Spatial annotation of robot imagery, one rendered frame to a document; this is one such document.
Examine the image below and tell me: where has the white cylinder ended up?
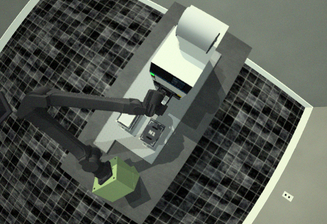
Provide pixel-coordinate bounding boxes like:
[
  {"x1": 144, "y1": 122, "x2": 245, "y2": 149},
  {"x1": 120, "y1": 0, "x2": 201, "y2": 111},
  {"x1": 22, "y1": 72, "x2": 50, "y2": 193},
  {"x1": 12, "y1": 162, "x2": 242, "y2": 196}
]
[{"x1": 175, "y1": 7, "x2": 222, "y2": 52}]

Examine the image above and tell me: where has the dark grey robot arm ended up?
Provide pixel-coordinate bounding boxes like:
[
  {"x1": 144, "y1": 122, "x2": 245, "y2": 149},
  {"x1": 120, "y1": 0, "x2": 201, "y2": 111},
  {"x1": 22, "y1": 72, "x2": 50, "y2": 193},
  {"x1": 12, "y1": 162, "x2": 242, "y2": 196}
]
[{"x1": 16, "y1": 86, "x2": 167, "y2": 185}]

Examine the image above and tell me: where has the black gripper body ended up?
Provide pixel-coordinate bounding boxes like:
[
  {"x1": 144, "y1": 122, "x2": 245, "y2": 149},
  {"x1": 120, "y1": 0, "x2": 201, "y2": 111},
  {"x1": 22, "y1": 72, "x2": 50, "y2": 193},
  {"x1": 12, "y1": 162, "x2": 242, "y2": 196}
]
[{"x1": 156, "y1": 105, "x2": 166, "y2": 116}]

